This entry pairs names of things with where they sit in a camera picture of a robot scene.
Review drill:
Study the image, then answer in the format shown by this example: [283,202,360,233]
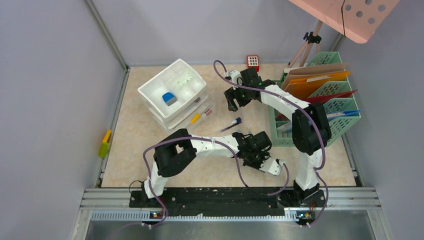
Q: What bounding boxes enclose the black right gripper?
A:
[224,80,253,112]

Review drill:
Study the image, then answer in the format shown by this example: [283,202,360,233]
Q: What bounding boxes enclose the red cap small bottle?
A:
[203,108,213,116]

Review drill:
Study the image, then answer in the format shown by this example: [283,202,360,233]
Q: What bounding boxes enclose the white plastic drawer organizer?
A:
[137,58,212,134]

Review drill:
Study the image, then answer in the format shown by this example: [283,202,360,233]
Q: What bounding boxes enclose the orange folder binder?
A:
[283,71,351,99]

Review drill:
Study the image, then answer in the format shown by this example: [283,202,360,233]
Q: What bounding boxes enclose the red plastic folder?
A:
[303,89,358,104]

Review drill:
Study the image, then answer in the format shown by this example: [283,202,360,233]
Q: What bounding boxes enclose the green plastic file rack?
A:
[268,51,361,147]

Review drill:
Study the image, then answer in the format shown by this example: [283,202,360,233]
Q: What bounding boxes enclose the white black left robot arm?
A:
[141,128,281,207]

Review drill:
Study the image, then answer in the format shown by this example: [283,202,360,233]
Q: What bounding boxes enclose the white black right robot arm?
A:
[222,67,332,206]

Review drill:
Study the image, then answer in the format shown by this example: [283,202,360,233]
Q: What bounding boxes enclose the dark purple pen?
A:
[217,124,236,134]

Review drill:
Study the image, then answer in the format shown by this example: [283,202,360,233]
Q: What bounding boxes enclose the red grid pen holder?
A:
[246,55,260,72]

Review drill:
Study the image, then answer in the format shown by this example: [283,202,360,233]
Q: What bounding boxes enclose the blue grey eraser block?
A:
[162,92,178,106]

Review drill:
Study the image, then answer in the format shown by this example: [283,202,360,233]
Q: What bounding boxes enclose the blue file folder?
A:
[326,110,361,122]

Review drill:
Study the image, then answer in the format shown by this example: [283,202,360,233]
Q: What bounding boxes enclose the yellow green clip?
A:
[98,129,112,158]

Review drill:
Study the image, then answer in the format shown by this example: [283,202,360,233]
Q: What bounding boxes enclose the pink music stand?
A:
[289,0,399,68]

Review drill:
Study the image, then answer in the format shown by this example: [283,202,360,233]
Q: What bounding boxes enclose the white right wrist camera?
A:
[225,70,243,89]

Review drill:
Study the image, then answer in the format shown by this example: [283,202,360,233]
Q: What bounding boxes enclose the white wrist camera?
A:
[259,157,284,176]
[225,70,243,89]

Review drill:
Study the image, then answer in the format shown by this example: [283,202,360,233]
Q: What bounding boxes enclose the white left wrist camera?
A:
[259,157,284,176]

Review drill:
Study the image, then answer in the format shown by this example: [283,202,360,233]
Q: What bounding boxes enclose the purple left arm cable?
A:
[142,136,291,229]

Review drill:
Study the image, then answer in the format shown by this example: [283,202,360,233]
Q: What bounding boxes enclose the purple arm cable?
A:
[142,136,291,229]
[213,59,329,228]

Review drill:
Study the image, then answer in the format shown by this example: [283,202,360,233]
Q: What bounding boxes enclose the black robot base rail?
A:
[129,187,326,209]

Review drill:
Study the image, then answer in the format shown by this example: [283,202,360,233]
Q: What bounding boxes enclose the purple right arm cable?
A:
[213,59,329,228]

